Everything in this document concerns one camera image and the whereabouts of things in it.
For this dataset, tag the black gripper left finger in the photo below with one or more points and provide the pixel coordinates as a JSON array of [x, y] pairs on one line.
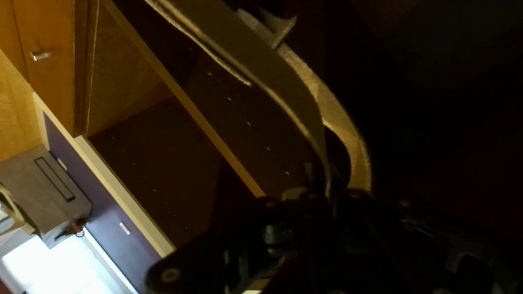
[[185, 269]]

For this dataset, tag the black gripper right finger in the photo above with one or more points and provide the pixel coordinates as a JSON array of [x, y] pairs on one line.
[[435, 245]]

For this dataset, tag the brown wooden shelf cabinet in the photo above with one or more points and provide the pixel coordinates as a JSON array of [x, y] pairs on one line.
[[163, 163]]

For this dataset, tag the grey box with slot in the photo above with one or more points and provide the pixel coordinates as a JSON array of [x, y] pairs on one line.
[[42, 189]]

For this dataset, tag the wooden cabinet door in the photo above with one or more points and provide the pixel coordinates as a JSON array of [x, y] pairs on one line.
[[54, 86]]

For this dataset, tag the small metal door knob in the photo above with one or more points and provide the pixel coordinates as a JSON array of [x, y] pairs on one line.
[[41, 54]]

